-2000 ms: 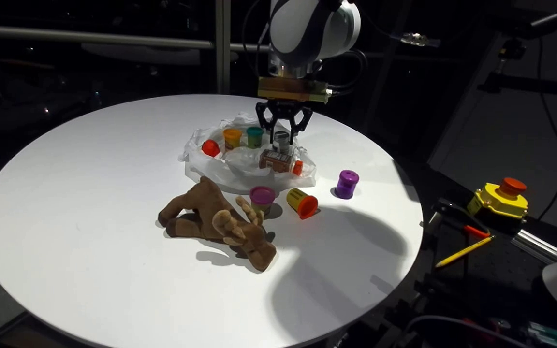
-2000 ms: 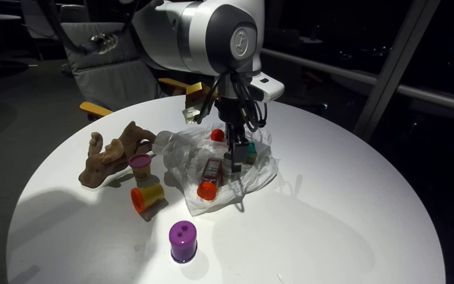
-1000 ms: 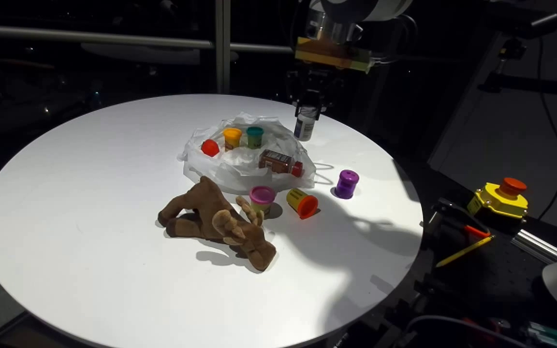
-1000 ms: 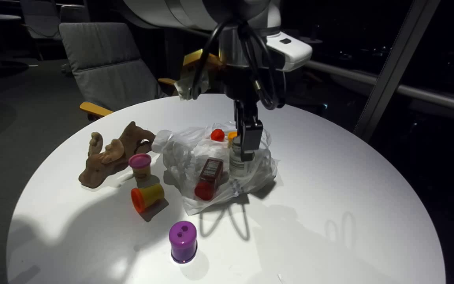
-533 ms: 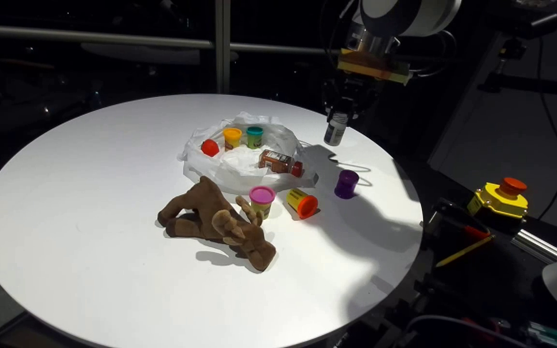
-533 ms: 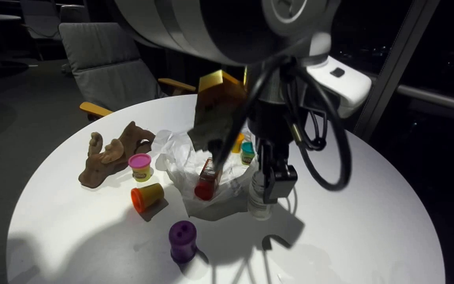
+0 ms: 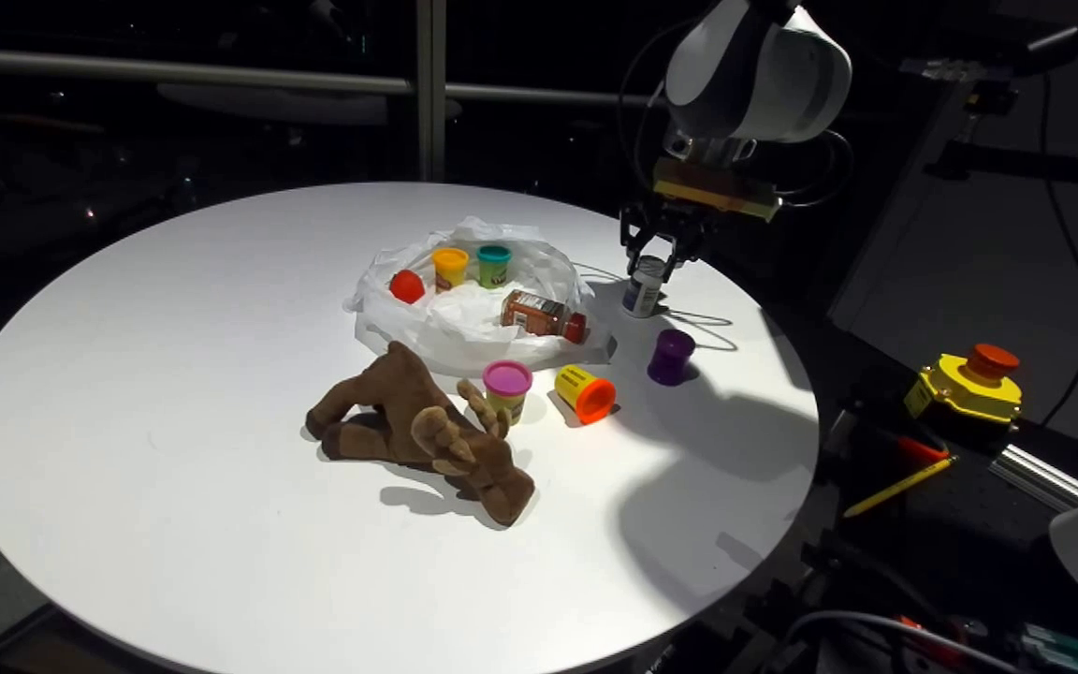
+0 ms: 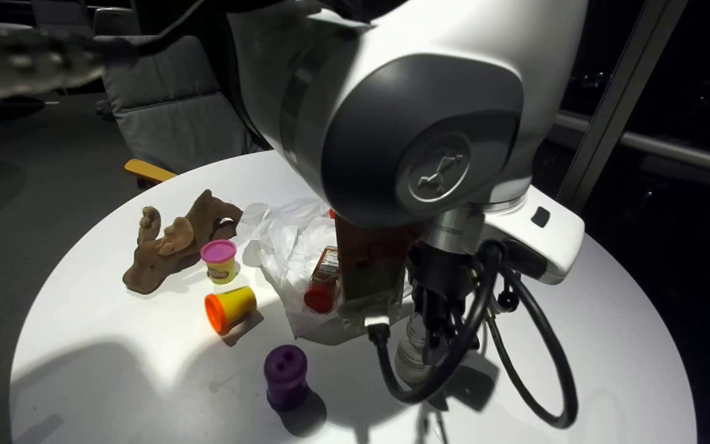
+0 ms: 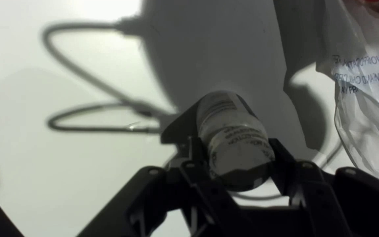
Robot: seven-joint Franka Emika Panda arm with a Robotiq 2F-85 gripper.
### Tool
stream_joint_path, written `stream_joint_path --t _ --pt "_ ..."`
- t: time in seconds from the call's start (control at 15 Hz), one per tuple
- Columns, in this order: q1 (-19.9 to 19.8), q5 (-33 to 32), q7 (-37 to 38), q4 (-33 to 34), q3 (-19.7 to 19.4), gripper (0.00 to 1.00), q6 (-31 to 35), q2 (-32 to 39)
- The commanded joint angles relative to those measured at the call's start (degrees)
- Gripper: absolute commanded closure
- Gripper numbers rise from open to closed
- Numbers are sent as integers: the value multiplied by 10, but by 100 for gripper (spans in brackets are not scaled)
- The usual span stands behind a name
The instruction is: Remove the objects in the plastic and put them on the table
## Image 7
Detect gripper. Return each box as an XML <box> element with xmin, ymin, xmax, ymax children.
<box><xmin>619</xmin><ymin>200</ymin><xmax>720</xmax><ymax>284</ymax></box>

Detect white can with dark label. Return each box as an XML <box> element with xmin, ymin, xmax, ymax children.
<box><xmin>621</xmin><ymin>254</ymin><xmax>670</xmax><ymax>320</ymax></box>

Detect purple tub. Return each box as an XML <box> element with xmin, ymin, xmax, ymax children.
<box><xmin>646</xmin><ymin>328</ymin><xmax>697</xmax><ymax>388</ymax></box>

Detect brown bottle with red cap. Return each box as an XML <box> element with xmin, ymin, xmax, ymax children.
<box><xmin>501</xmin><ymin>288</ymin><xmax>590</xmax><ymax>345</ymax></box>

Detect yellow tub with orange lid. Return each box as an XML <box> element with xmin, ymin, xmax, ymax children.
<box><xmin>553</xmin><ymin>364</ymin><xmax>619</xmax><ymax>427</ymax></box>
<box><xmin>431</xmin><ymin>245</ymin><xmax>472</xmax><ymax>294</ymax></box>

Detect yellow tub with teal lid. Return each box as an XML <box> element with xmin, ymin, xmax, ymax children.
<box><xmin>475</xmin><ymin>244</ymin><xmax>514</xmax><ymax>290</ymax></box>

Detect yellow tub with pink lid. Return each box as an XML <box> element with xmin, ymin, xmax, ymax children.
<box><xmin>481</xmin><ymin>359</ymin><xmax>535</xmax><ymax>428</ymax></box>

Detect white plastic bag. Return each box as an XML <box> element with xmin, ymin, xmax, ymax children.
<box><xmin>343</xmin><ymin>216</ymin><xmax>616</xmax><ymax>377</ymax></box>

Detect red ball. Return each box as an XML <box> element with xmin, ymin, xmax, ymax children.
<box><xmin>388</xmin><ymin>269</ymin><xmax>428</xmax><ymax>306</ymax></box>

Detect brown plush moose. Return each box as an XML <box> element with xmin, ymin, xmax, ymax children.
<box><xmin>303</xmin><ymin>340</ymin><xmax>537</xmax><ymax>528</ymax></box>

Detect orange marker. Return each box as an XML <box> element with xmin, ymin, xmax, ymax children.
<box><xmin>895</xmin><ymin>434</ymin><xmax>954</xmax><ymax>466</ymax></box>

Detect yellow pencil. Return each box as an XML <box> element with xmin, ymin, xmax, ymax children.
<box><xmin>842</xmin><ymin>455</ymin><xmax>958</xmax><ymax>520</ymax></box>

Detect yellow emergency stop button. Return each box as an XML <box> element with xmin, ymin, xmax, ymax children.
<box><xmin>903</xmin><ymin>343</ymin><xmax>1026</xmax><ymax>428</ymax></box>

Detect metal railing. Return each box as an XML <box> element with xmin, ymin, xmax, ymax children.
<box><xmin>0</xmin><ymin>0</ymin><xmax>666</xmax><ymax>183</ymax></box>

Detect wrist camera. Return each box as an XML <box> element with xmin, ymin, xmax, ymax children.
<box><xmin>652</xmin><ymin>157</ymin><xmax>782</xmax><ymax>223</ymax></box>

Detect black cable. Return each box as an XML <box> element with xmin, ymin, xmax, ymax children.
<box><xmin>1037</xmin><ymin>73</ymin><xmax>1078</xmax><ymax>428</ymax></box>

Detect grey cable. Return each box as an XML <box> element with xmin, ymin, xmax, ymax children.
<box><xmin>780</xmin><ymin>609</ymin><xmax>1038</xmax><ymax>674</ymax></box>

